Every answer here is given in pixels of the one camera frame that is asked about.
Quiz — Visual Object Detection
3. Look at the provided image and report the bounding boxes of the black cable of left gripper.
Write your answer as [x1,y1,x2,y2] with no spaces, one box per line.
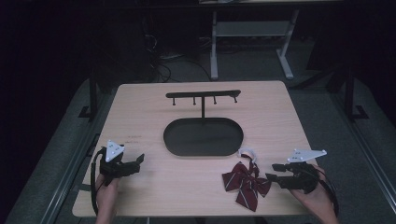
[90,147,108,217]

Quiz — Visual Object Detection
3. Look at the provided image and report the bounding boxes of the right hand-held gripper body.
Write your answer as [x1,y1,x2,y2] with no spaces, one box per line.
[279,148,328,194]

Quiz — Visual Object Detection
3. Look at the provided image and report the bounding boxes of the dark red striped bow tie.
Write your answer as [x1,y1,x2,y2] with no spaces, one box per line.
[221,147,273,213]

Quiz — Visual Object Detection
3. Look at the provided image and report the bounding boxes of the white metal table frame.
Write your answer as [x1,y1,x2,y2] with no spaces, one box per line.
[209,8,301,80]

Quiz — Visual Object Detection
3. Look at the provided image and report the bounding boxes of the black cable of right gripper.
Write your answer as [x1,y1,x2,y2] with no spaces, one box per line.
[317,169,340,217]

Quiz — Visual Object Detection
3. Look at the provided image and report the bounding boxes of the black hanger stand with tray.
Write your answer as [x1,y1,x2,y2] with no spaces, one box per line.
[163,89,245,158]

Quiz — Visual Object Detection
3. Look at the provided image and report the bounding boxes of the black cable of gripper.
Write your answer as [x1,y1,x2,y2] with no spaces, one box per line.
[317,169,340,217]
[90,147,108,217]

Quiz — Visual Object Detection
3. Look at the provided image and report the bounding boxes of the person's left hand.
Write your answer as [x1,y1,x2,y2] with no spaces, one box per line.
[95,174,121,207]

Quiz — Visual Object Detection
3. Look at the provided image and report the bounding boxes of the black metal stand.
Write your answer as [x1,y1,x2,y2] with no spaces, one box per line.
[342,59,370,121]
[78,69,101,121]

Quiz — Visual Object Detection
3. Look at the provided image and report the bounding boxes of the bundle of black floor cables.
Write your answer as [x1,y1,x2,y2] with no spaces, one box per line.
[143,31,213,84]

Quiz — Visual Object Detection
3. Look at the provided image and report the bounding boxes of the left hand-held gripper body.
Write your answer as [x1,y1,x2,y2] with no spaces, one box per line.
[99,139,141,188]

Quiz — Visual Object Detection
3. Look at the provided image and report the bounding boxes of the person's right hand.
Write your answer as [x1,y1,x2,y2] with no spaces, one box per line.
[289,164,329,214]

